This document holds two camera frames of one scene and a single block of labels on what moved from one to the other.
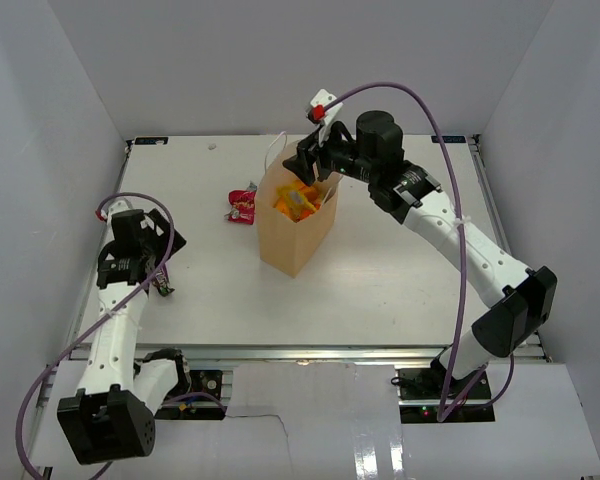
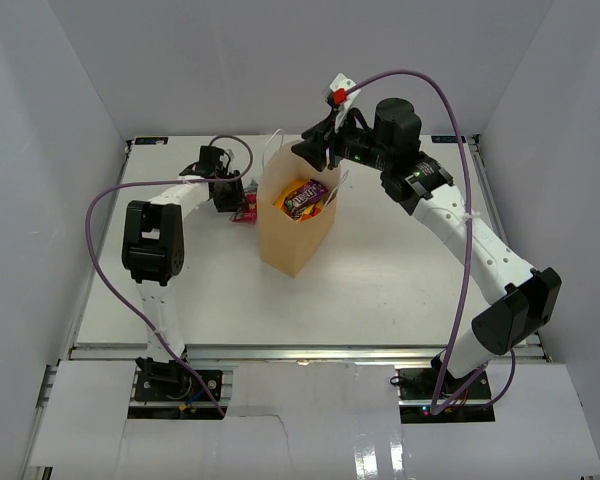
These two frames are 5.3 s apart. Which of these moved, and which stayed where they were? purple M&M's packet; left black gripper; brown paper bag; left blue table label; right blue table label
Moved: purple M&M's packet; left black gripper
Stayed: left blue table label; right blue table label; brown paper bag
